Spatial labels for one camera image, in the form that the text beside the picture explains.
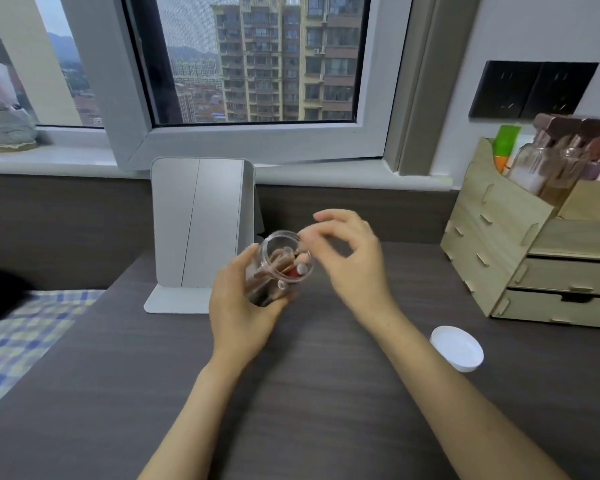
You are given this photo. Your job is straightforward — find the person's right hand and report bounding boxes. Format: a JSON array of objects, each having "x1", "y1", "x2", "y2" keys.
[{"x1": 300, "y1": 209, "x2": 406, "y2": 328}]

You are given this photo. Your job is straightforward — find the person's left hand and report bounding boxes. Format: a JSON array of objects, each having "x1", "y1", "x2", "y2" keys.
[{"x1": 208, "y1": 243, "x2": 301, "y2": 368}]

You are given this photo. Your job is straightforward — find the clear plastic jar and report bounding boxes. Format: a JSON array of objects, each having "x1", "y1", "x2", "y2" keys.
[{"x1": 245, "y1": 230, "x2": 315, "y2": 308}]

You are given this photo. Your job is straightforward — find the person's left forearm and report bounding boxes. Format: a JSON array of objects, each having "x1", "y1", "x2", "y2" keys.
[{"x1": 137, "y1": 352, "x2": 242, "y2": 480}]

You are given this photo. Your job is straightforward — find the person's right forearm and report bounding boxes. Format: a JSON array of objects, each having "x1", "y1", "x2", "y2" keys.
[{"x1": 359, "y1": 307, "x2": 572, "y2": 480}]

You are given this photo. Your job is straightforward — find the rose gold makeup sticks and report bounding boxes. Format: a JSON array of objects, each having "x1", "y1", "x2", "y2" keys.
[{"x1": 249, "y1": 247, "x2": 312, "y2": 301}]

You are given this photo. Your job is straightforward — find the grey folding mirror stand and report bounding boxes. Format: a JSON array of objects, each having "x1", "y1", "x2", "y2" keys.
[{"x1": 143, "y1": 157, "x2": 265, "y2": 315}]

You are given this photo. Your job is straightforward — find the white window sill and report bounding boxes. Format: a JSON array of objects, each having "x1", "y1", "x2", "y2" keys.
[{"x1": 0, "y1": 144, "x2": 454, "y2": 191}]

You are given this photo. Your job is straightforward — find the white round jar lid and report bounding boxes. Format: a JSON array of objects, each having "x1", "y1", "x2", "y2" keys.
[{"x1": 430, "y1": 326, "x2": 485, "y2": 373}]

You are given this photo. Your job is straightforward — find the wooden desk organizer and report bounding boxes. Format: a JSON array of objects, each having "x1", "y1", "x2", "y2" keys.
[{"x1": 440, "y1": 137, "x2": 600, "y2": 330}]

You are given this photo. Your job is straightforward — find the green orange cosmetic tube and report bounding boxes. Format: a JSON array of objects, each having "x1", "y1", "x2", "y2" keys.
[{"x1": 493, "y1": 124, "x2": 523, "y2": 174}]

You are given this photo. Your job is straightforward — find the high-rise apartment building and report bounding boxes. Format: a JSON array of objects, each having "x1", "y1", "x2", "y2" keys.
[{"x1": 210, "y1": 0, "x2": 367, "y2": 123}]

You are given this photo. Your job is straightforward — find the clear bottle brown cap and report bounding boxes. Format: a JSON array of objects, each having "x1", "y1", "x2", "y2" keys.
[{"x1": 507, "y1": 113, "x2": 582, "y2": 196}]

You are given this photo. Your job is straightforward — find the wooden organizer drawer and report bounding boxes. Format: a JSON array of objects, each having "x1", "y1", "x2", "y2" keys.
[
  {"x1": 510, "y1": 258, "x2": 600, "y2": 297},
  {"x1": 528, "y1": 219, "x2": 600, "y2": 261},
  {"x1": 492, "y1": 290, "x2": 600, "y2": 329}
]

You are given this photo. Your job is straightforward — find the plaid bed sheet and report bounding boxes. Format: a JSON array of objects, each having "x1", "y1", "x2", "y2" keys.
[{"x1": 0, "y1": 289, "x2": 107, "y2": 421}]

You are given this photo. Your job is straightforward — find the black fabric item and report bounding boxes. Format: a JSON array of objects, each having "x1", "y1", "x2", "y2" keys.
[{"x1": 0, "y1": 267, "x2": 37, "y2": 326}]

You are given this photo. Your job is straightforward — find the amber bottle brown cap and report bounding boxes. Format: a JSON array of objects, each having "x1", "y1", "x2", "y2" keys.
[{"x1": 540, "y1": 118, "x2": 600, "y2": 207}]

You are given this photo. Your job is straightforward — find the white window sash frame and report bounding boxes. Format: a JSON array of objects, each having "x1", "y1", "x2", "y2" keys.
[{"x1": 59, "y1": 0, "x2": 415, "y2": 171}]

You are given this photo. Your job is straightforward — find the black wall socket panel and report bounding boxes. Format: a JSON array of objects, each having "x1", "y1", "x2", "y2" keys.
[
  {"x1": 521, "y1": 62, "x2": 600, "y2": 121},
  {"x1": 468, "y1": 60, "x2": 542, "y2": 120}
]

